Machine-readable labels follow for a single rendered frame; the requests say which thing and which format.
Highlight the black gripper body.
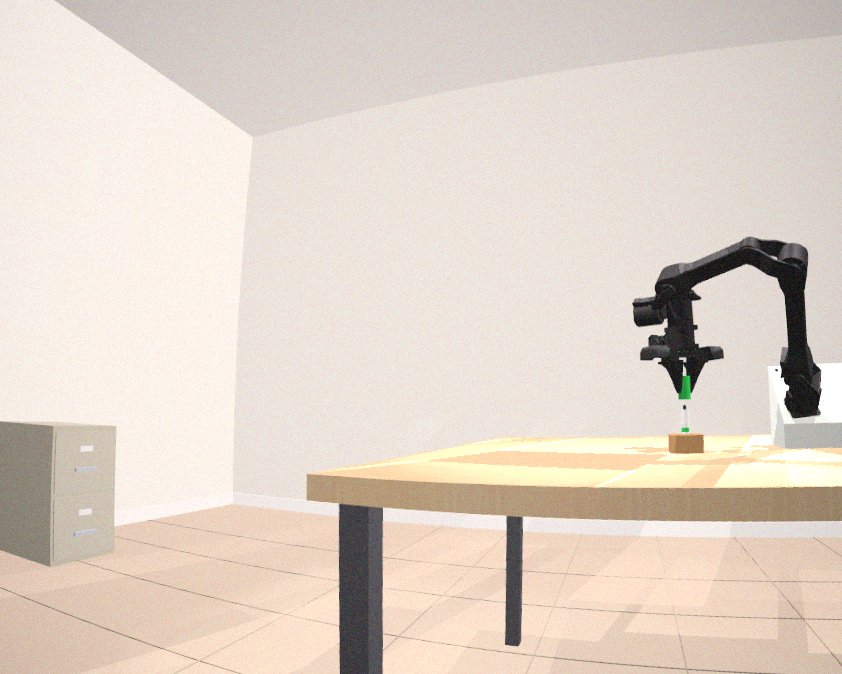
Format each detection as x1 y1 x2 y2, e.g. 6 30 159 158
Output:
640 320 724 362

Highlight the green marker cap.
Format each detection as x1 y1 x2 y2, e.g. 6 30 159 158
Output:
678 376 691 399

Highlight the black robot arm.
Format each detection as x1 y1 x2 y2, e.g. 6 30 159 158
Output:
632 237 822 418

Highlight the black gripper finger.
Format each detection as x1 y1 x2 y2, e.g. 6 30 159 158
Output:
683 359 708 393
658 360 683 393

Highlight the orange square block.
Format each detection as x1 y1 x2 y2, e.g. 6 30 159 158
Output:
668 433 704 454

